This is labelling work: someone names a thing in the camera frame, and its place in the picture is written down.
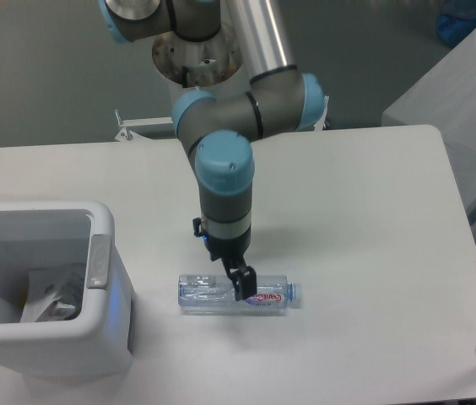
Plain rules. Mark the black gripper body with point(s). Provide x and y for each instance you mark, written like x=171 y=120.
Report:
x=230 y=251

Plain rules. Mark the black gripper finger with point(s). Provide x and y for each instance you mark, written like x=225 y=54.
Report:
x=244 y=281

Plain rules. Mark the crushed clear plastic water bottle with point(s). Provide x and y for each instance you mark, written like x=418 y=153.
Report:
x=215 y=295

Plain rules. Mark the clear plastic wrapper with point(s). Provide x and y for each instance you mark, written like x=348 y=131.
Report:
x=54 y=293

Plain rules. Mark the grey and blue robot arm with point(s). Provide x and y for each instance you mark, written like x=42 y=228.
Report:
x=284 y=99

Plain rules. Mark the white plastic trash can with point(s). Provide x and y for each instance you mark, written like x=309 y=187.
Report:
x=37 y=235

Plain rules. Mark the grey covered cabinet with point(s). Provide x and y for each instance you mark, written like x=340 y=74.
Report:
x=445 y=98

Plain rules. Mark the blue plastic bag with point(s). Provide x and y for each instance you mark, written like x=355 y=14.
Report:
x=456 y=21

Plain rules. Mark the white metal mounting bracket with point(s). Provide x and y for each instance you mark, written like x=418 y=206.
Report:
x=156 y=128

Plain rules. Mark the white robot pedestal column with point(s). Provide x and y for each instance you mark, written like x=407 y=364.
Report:
x=215 y=66

